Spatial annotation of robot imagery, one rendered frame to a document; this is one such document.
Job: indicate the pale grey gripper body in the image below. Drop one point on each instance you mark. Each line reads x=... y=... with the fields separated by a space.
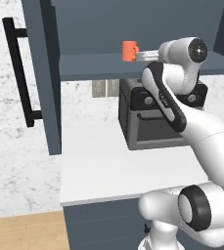
x=147 y=55

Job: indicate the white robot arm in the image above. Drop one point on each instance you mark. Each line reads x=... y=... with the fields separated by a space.
x=211 y=143

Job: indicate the blue-grey base cabinet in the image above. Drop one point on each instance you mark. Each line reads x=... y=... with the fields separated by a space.
x=100 y=228

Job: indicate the orange mug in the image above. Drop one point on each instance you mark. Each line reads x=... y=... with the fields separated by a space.
x=128 y=50

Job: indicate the grey toaster oven knob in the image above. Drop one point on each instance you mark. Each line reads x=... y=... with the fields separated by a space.
x=148 y=100
x=191 y=98

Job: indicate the dark grey toaster oven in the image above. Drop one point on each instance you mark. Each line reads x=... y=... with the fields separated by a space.
x=149 y=133

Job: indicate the blue-grey wall cabinet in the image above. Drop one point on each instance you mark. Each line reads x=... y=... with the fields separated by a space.
x=116 y=29

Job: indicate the grey wall socket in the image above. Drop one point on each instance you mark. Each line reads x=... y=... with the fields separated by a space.
x=113 y=88
x=98 y=88

